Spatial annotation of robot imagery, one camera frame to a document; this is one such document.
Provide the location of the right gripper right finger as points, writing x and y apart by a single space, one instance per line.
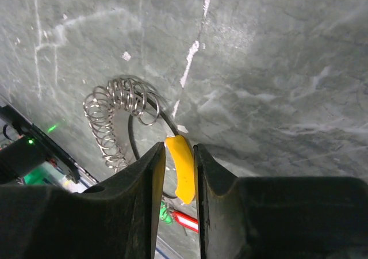
278 217

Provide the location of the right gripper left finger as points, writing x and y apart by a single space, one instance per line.
117 218

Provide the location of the green key tag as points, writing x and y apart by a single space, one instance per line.
165 213

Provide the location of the red key tag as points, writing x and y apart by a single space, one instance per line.
185 221

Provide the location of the large keyring yellow handle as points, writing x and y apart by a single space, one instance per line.
142 103

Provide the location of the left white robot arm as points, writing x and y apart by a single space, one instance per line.
33 148

